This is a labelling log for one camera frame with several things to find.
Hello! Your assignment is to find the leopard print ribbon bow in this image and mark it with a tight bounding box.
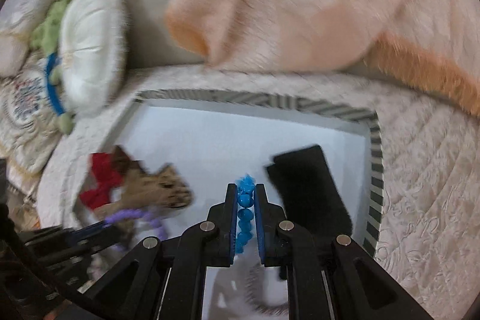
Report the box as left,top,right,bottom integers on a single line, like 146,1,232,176
94,145,194,219

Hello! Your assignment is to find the blue bead bracelet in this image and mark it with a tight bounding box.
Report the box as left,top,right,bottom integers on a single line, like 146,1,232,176
234,173,257,256

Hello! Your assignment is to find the cream bolster pillow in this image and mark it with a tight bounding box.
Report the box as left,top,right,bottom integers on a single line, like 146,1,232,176
1,0,54,77

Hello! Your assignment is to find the quilted beige bedspread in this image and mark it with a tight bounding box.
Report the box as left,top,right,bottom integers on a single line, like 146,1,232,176
37,66,479,319

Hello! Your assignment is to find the striped black white tray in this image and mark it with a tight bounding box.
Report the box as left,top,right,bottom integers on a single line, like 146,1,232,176
70,88,385,317

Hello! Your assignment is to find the round white satin pillow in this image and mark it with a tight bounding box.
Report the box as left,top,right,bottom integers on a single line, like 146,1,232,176
58,0,128,117

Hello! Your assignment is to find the embroidered floral cushion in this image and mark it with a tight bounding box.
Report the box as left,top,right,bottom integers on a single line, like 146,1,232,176
1,52,61,175

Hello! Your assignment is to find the pink grey spiral hair tie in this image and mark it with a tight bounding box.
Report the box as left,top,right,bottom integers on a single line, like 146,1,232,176
243,263,291,317

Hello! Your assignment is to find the purple bead bracelet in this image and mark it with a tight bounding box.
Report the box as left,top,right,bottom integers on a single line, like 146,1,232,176
103,207,169,242

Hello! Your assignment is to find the peach fringed blanket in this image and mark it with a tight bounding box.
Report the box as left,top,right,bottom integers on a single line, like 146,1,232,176
165,0,479,115

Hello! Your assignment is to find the green blue plush toy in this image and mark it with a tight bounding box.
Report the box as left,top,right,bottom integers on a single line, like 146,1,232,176
30,0,74,135

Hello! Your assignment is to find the red satin bow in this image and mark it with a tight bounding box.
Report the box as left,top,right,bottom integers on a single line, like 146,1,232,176
80,149,130,210

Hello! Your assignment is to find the black velvet pouch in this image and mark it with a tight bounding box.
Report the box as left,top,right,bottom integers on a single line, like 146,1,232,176
265,145,353,238

